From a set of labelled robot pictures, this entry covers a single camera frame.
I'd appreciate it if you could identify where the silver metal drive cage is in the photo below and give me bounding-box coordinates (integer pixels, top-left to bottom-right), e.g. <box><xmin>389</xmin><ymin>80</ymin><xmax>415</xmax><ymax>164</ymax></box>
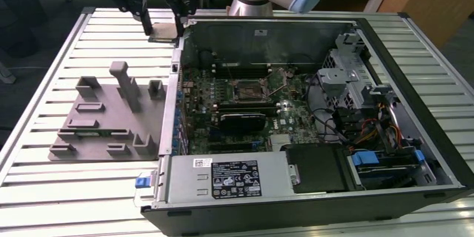
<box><xmin>316</xmin><ymin>33</ymin><xmax>385</xmax><ymax>110</ymax></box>

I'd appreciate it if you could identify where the silver power supply unit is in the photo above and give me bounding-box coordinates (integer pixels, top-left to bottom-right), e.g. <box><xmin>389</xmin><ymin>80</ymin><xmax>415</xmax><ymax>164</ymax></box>
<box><xmin>158</xmin><ymin>152</ymin><xmax>300</xmax><ymax>203</ymax></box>

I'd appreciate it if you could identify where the CPU socket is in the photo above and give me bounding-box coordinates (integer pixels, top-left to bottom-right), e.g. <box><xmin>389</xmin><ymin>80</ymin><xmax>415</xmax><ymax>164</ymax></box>
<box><xmin>230</xmin><ymin>78</ymin><xmax>269</xmax><ymax>103</ymax></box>

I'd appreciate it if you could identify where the black PC case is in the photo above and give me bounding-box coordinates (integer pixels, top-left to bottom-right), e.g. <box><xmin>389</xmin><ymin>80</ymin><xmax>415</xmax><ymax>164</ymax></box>
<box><xmin>138</xmin><ymin>12</ymin><xmax>474</xmax><ymax>235</ymax></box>

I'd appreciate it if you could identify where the blue disk carrier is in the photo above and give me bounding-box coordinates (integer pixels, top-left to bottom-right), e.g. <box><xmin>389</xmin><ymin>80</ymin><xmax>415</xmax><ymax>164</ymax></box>
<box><xmin>349</xmin><ymin>149</ymin><xmax>427</xmax><ymax>189</ymax></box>

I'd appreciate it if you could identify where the black graphics card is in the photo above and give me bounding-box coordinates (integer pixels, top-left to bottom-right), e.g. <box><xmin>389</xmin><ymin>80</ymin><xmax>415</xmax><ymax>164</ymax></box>
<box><xmin>217</xmin><ymin>112</ymin><xmax>266</xmax><ymax>134</ymax></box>

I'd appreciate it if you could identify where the metal socket cover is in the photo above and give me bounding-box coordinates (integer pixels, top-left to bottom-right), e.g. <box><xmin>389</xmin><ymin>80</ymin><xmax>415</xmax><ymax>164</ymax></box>
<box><xmin>260</xmin><ymin>74</ymin><xmax>284</xmax><ymax>95</ymax></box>

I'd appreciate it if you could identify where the black RAM slot bank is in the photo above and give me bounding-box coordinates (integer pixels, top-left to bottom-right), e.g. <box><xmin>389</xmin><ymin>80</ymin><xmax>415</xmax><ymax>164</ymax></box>
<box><xmin>212</xmin><ymin>63</ymin><xmax>273</xmax><ymax>79</ymax></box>
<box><xmin>217</xmin><ymin>101</ymin><xmax>278</xmax><ymax>117</ymax></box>

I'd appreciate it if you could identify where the coloured power wire bundle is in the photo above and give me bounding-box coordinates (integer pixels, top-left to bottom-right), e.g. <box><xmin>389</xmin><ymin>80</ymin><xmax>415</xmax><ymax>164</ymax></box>
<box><xmin>347</xmin><ymin>102</ymin><xmax>407</xmax><ymax>149</ymax></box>

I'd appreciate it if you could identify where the silver CPU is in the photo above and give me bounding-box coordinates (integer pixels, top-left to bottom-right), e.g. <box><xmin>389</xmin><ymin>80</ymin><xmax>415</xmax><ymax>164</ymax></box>
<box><xmin>146</xmin><ymin>22</ymin><xmax>178</xmax><ymax>43</ymax></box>

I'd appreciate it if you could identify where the grey parts rack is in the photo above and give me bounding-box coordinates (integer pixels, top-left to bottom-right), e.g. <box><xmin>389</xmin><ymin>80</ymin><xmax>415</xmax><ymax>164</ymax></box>
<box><xmin>46</xmin><ymin>60</ymin><xmax>169</xmax><ymax>163</ymax></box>

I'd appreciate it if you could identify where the green motherboard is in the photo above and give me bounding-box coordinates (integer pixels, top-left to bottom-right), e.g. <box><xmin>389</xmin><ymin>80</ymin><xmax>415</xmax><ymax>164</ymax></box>
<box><xmin>177</xmin><ymin>64</ymin><xmax>323</xmax><ymax>156</ymax></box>

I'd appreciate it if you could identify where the green RAM stick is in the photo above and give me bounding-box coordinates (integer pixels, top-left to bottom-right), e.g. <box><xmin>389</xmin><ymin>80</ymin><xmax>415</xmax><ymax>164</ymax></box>
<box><xmin>73</xmin><ymin>131</ymin><xmax>113</xmax><ymax>138</ymax></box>

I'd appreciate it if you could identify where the wooden cabinet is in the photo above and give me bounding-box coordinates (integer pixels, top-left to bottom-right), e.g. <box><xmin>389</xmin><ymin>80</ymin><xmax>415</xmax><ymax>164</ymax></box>
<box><xmin>379</xmin><ymin>0</ymin><xmax>474</xmax><ymax>51</ymax></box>

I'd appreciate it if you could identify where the silver chipset heatsink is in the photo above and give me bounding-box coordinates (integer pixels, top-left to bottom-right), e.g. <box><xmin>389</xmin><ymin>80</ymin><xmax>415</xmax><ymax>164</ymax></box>
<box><xmin>269</xmin><ymin>134</ymin><xmax>293</xmax><ymax>149</ymax></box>

